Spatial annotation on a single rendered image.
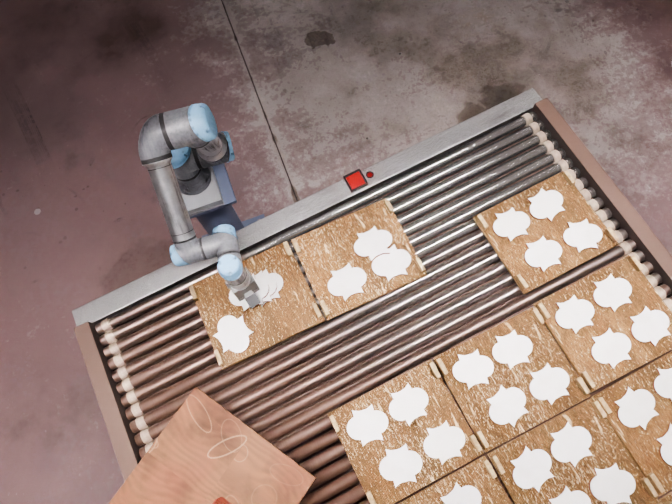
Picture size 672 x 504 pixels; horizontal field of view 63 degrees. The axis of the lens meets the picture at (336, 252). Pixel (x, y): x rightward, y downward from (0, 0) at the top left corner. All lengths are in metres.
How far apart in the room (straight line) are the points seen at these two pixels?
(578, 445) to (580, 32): 2.76
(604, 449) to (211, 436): 1.29
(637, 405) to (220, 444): 1.39
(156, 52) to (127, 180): 0.95
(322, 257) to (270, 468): 0.77
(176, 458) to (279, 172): 1.91
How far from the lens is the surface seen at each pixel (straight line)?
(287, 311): 2.07
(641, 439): 2.17
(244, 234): 2.22
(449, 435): 1.99
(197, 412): 1.97
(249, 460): 1.92
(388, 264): 2.08
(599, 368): 2.15
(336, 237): 2.14
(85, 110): 4.01
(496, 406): 2.02
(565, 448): 2.07
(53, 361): 3.42
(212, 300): 2.14
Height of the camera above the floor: 2.92
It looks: 70 degrees down
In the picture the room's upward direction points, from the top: 10 degrees counter-clockwise
